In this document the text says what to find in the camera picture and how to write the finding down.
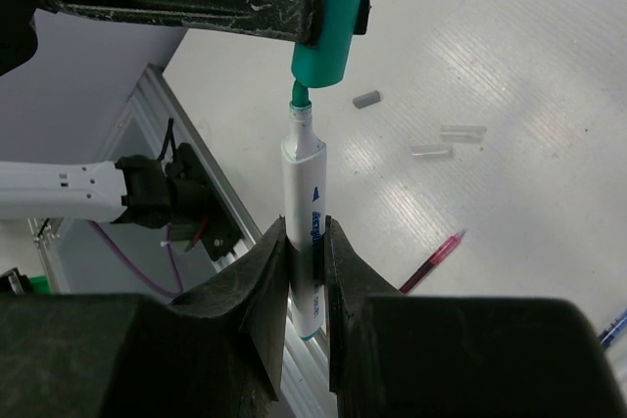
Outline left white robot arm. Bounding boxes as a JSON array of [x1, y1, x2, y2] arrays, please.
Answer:
[[1, 0, 370, 228]]

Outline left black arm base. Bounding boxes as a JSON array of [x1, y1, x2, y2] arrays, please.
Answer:
[[166, 143, 242, 262]]

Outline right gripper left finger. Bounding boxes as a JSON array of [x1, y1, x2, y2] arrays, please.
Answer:
[[1, 218, 286, 417]]

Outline aluminium frame rail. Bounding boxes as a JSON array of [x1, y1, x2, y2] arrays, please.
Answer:
[[28, 65, 339, 418]]

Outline blue pen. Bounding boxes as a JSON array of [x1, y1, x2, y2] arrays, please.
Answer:
[[598, 310, 627, 349]]

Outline white teal marker pen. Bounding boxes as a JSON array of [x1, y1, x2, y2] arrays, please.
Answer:
[[281, 81, 327, 341]]

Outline grey pen cap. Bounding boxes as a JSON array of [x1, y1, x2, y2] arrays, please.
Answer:
[[352, 90, 383, 110]]

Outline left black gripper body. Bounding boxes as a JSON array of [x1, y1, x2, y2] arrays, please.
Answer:
[[1, 0, 47, 75]]

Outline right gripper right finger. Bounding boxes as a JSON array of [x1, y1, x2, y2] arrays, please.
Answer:
[[324, 218, 626, 417]]

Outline red gel pen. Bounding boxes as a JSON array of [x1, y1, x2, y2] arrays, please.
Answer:
[[399, 229, 467, 294]]

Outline teal marker cap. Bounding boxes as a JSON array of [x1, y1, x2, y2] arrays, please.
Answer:
[[291, 0, 362, 89]]

